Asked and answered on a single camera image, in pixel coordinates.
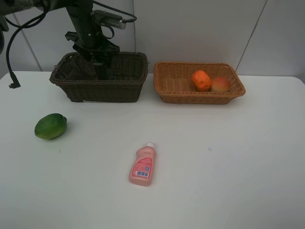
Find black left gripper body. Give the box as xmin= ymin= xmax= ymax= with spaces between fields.
xmin=65 ymin=31 xmax=120 ymax=55

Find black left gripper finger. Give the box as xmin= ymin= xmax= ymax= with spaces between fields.
xmin=82 ymin=52 xmax=95 ymax=62
xmin=103 ymin=52 xmax=116 ymax=68

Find translucent pink plastic cup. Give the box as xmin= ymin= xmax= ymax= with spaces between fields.
xmin=69 ymin=61 xmax=97 ymax=81

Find black pump bottle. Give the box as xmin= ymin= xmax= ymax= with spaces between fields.
xmin=94 ymin=61 xmax=112 ymax=81

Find green papaya fruit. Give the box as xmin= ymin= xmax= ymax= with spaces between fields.
xmin=34 ymin=113 xmax=67 ymax=140

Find orange tangerine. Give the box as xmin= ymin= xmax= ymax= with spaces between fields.
xmin=192 ymin=70 xmax=212 ymax=92

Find peach fruit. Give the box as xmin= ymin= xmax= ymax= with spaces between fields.
xmin=211 ymin=77 xmax=230 ymax=93

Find pink lotion bottle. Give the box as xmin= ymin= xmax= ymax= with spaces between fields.
xmin=129 ymin=142 xmax=157 ymax=186

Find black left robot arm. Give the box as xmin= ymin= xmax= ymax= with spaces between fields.
xmin=0 ymin=0 xmax=127 ymax=65

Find dark brown wicker basket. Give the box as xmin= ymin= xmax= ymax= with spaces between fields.
xmin=50 ymin=52 xmax=148 ymax=103

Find orange wicker basket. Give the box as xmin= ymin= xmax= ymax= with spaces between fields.
xmin=153 ymin=62 xmax=246 ymax=104

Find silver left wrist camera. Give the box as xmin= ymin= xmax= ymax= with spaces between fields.
xmin=91 ymin=10 xmax=126 ymax=30

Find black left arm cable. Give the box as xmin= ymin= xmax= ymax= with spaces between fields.
xmin=4 ymin=0 xmax=138 ymax=89

